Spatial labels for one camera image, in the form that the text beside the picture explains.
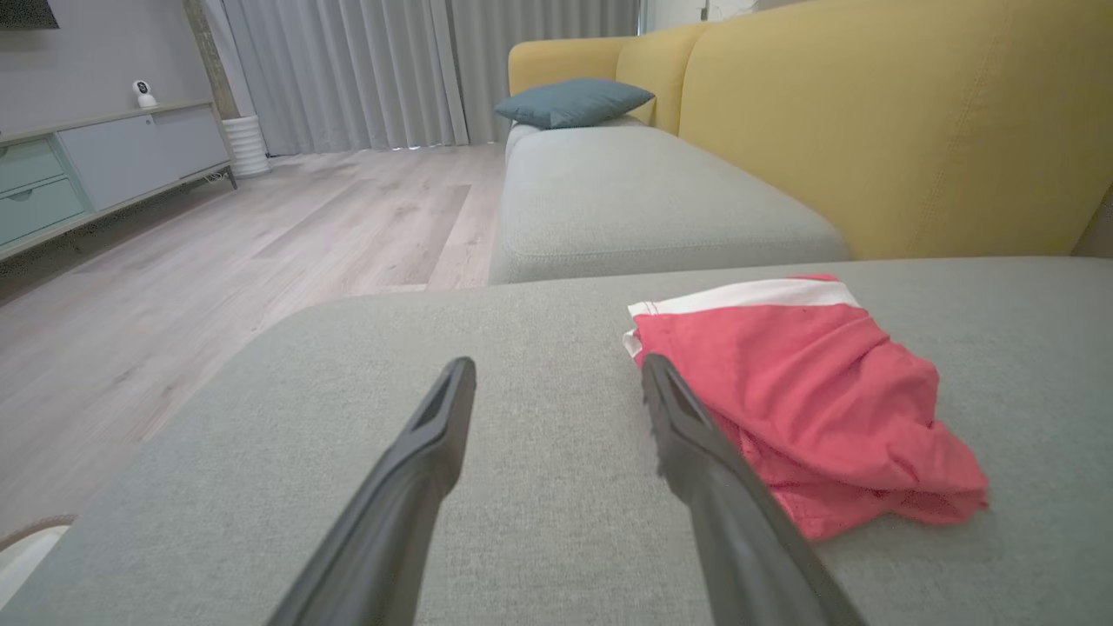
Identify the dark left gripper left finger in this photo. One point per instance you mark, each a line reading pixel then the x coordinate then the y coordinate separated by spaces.
pixel 391 530

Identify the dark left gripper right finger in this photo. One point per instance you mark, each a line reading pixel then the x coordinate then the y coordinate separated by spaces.
pixel 739 539

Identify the red shorts with white stripe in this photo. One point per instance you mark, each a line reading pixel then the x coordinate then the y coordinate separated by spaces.
pixel 826 391

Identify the narrow grey sofa seat cushion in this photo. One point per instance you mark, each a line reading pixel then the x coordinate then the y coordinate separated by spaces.
pixel 643 200

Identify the white laundry basket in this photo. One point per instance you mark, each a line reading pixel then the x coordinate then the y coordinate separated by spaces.
pixel 22 561

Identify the white ribbed cylinder appliance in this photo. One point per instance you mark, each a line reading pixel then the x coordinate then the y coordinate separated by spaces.
pixel 246 148

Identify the yellow sofa backrest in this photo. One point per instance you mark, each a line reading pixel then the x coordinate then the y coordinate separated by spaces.
pixel 913 122

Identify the grey green low cabinet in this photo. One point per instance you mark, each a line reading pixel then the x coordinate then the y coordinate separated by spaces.
pixel 113 165

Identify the teal throw pillow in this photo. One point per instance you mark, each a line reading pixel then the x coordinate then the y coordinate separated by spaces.
pixel 574 100

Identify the small white security camera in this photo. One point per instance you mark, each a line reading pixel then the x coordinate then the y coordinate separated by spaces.
pixel 143 93

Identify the dark wall television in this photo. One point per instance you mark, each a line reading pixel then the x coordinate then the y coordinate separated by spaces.
pixel 26 10

